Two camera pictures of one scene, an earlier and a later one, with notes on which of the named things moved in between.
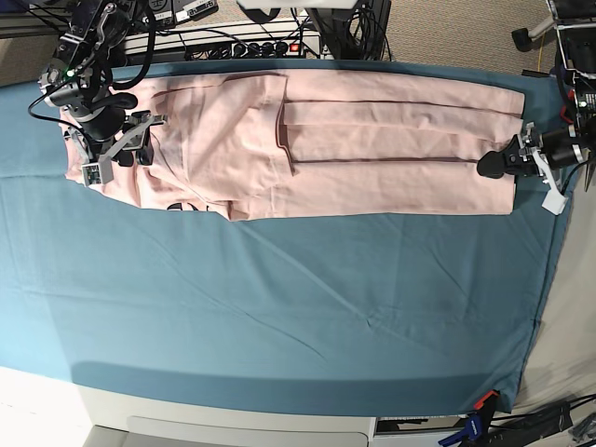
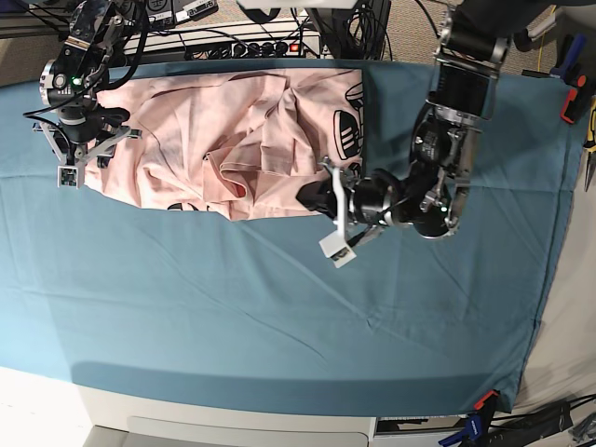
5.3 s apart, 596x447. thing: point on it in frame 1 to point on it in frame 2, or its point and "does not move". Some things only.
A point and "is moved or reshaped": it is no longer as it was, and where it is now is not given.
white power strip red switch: x=273 y=39 does not move
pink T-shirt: x=250 y=145 is moved or reshaped
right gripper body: x=532 y=153 to x=343 y=195
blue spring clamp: x=472 y=431 does not move
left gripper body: x=136 y=140 to x=86 y=129
